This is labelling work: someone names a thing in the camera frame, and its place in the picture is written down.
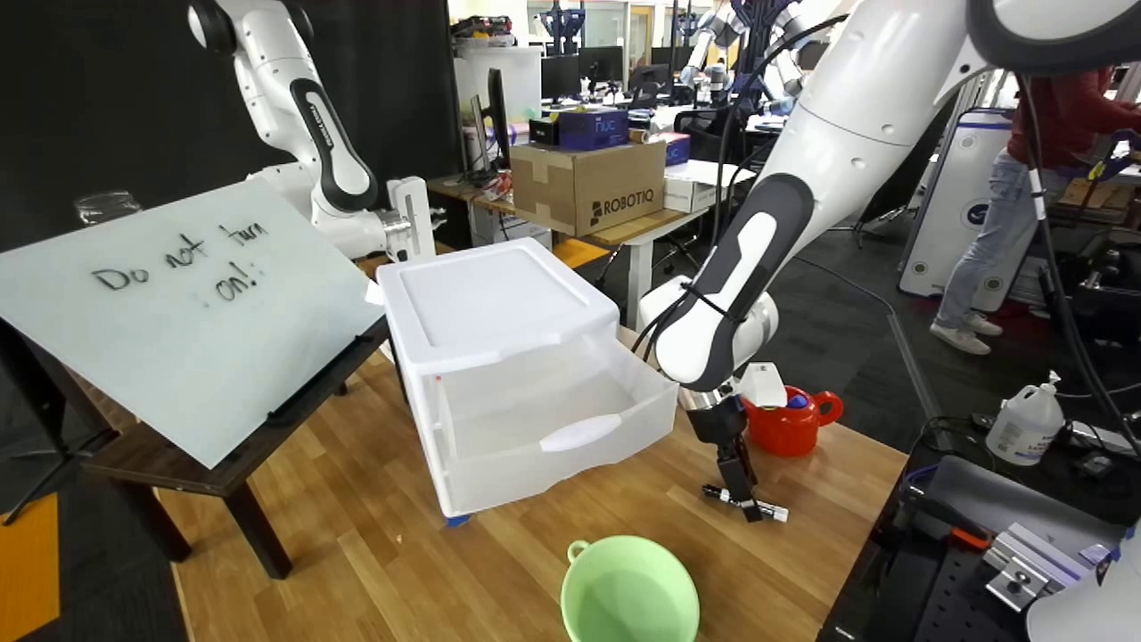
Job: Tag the red toy teapot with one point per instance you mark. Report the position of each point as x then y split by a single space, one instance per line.
794 426

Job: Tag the person in red sweater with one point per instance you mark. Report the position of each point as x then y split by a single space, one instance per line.
1058 134

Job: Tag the green plastic bowl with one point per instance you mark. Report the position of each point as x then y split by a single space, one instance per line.
625 588

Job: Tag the black and white marker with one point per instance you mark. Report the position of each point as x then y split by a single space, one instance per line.
747 505

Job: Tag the Robotiq cardboard box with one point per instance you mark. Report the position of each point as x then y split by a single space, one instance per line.
584 190

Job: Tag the black perforated breadboard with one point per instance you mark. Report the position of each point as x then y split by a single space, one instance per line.
911 586

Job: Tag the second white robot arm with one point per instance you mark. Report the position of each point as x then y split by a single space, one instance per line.
290 108

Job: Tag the white plastic drawer unit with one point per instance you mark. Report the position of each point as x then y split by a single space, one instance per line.
516 372

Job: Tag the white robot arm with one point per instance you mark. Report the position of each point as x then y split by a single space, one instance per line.
858 116

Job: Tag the dark wooden side table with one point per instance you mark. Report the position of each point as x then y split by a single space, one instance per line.
141 460

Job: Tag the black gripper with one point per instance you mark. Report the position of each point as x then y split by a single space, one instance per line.
722 417

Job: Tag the white plastic jug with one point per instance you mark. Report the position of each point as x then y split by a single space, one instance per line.
1027 420

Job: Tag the blue box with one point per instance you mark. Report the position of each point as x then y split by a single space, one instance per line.
583 129

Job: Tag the white board with writing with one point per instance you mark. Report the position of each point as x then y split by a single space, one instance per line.
199 315

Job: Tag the aluminium extrusion bracket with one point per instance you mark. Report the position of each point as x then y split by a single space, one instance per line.
1027 564

